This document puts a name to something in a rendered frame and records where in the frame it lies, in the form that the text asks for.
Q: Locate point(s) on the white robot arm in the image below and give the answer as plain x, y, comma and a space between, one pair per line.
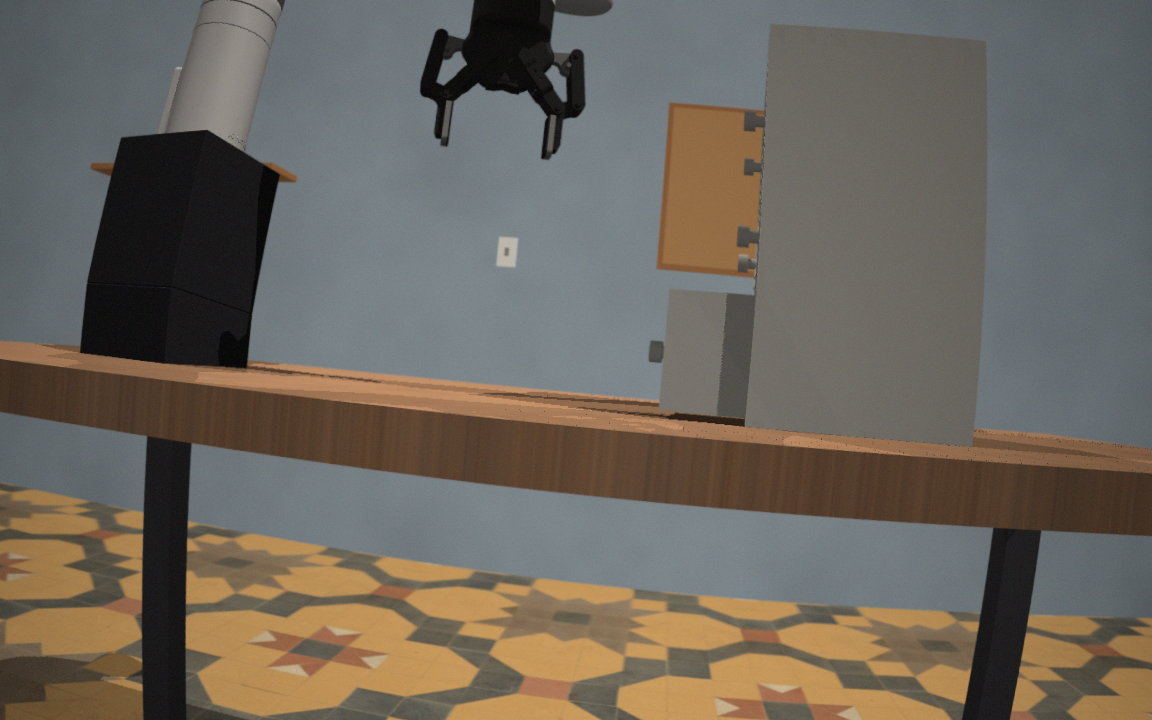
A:
218, 86

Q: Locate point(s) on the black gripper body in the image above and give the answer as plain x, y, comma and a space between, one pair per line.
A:
513, 24

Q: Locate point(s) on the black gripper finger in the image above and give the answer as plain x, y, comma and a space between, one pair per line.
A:
571, 66
443, 47

